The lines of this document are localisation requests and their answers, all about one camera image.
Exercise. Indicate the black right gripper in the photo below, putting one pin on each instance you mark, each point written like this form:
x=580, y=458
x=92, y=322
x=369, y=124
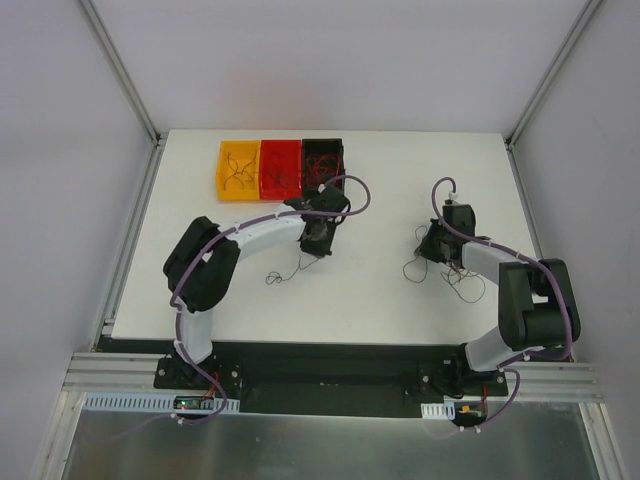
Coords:
x=431, y=247

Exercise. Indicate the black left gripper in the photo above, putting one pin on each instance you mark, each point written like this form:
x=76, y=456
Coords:
x=316, y=237

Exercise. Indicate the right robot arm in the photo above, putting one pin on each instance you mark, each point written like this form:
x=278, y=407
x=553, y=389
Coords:
x=536, y=309

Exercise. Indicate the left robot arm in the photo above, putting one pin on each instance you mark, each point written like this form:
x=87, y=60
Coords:
x=201, y=266

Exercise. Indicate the red plastic bin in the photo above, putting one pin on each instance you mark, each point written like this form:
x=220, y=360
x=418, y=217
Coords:
x=280, y=169

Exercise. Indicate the black plastic bin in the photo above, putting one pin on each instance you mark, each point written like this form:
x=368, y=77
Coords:
x=322, y=159

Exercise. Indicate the yellow plastic bin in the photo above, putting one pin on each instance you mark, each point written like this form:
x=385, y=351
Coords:
x=237, y=173

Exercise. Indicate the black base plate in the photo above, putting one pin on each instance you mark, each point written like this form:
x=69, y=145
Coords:
x=334, y=380

